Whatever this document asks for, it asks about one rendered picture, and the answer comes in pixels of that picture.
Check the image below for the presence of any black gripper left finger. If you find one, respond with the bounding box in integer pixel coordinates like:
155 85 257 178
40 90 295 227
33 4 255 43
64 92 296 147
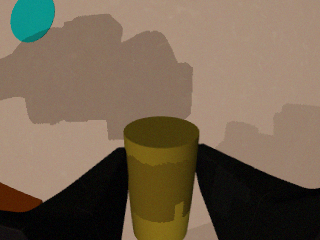
0 147 129 240

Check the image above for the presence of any yellow tall cylinder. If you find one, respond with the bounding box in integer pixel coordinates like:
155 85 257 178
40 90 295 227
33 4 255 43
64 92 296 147
123 117 200 240

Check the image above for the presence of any cyan circle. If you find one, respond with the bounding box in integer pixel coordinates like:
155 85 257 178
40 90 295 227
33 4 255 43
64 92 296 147
11 0 55 43

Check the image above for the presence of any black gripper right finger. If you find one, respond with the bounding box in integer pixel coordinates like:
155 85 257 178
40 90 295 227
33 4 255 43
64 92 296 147
195 144 320 240

